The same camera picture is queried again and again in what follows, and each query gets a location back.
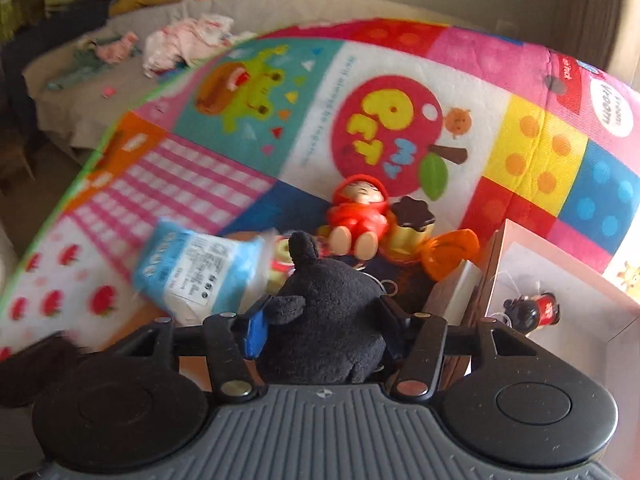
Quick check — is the pink white clothes pile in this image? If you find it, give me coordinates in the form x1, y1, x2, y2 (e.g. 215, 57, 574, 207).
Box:
142, 14, 256, 78

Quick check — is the blue tissue packet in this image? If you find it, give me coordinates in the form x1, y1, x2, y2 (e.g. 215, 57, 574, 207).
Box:
131, 217, 281, 328

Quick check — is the yellow pudding toy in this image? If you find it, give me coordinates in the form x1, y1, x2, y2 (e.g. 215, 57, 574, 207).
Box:
377, 196, 436, 266

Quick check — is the small pink garment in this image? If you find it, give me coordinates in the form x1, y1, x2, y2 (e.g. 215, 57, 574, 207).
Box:
95, 32, 141, 64

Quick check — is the brown curtain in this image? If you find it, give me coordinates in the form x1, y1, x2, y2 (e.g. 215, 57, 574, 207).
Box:
565, 0, 640, 96

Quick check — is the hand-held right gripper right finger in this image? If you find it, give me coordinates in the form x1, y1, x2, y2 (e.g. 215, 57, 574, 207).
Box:
379, 295, 541, 397

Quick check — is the red hooded figure keychain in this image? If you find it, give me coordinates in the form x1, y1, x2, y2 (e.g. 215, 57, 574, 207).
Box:
325, 175, 391, 261

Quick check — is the small black red figurine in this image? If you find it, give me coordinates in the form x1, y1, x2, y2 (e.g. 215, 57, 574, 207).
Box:
502, 291, 561, 336

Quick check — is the green cloth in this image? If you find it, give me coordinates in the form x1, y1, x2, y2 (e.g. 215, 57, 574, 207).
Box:
47, 50, 113, 92

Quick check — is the orange candy-shaped toy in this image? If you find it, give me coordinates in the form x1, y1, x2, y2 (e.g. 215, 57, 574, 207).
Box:
420, 228, 481, 282

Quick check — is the pink cardboard box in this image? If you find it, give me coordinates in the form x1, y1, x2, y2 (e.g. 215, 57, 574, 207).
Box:
422, 217, 640, 461

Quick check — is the grey sofa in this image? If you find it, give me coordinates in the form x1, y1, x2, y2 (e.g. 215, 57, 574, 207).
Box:
22, 0, 451, 153

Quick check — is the black plush toy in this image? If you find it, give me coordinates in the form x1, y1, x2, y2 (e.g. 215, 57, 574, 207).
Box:
260, 230, 401, 386

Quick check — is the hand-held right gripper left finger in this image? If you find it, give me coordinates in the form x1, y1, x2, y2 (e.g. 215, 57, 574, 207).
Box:
114, 302, 271, 403

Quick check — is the colourful printed play mat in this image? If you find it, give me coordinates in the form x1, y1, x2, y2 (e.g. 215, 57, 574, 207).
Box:
0, 19, 640, 361

